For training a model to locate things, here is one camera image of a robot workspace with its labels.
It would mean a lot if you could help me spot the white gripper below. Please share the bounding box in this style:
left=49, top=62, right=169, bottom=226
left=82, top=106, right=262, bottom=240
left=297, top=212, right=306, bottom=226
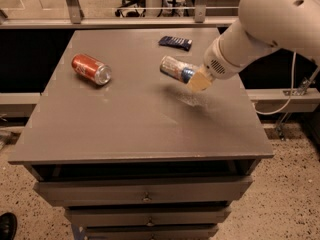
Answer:
left=187, top=35, right=249, bottom=92

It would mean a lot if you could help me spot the blue silver redbull can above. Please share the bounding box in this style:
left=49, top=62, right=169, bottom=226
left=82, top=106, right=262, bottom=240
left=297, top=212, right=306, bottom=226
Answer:
left=160, top=56, right=198, bottom=84

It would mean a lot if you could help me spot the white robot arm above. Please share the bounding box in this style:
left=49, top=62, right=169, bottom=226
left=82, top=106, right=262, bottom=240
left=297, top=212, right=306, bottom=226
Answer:
left=187, top=0, right=320, bottom=92

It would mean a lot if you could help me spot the blue rxbar wrapper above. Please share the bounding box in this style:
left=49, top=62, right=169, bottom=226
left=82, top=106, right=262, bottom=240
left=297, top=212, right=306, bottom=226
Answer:
left=158, top=36, right=192, bottom=51

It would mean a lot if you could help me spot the red soda can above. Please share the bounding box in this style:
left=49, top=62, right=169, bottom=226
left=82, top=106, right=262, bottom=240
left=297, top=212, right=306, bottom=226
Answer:
left=71, top=54, right=112, bottom=85

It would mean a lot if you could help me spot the grey metal railing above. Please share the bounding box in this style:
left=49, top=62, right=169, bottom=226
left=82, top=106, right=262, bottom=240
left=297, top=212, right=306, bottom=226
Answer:
left=0, top=0, right=239, bottom=29

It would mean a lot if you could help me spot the grey drawer cabinet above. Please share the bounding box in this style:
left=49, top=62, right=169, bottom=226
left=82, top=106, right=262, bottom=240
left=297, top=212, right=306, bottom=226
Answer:
left=10, top=29, right=272, bottom=240

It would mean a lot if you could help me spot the black shoe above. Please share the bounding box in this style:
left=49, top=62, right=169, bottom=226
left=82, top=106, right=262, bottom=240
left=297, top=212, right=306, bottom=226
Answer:
left=0, top=212, right=17, bottom=240

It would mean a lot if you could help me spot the white cable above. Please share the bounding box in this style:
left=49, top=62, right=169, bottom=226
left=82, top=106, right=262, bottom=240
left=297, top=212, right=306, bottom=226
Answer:
left=253, top=51, right=298, bottom=116

